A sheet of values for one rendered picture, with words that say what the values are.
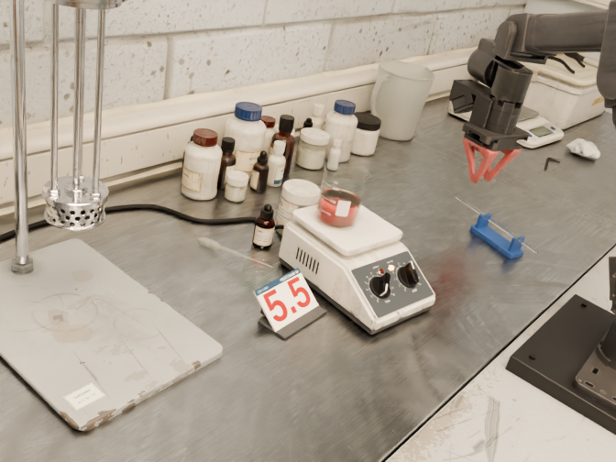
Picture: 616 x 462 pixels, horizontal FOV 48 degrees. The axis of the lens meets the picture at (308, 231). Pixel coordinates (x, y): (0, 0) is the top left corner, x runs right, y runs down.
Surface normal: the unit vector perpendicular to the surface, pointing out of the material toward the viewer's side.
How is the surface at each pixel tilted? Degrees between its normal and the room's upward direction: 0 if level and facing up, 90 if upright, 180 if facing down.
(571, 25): 86
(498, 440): 0
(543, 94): 93
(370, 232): 0
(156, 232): 0
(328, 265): 90
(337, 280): 90
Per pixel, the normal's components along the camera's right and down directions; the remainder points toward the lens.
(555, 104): -0.66, 0.31
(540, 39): -0.85, 0.08
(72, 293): 0.18, -0.86
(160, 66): 0.76, 0.43
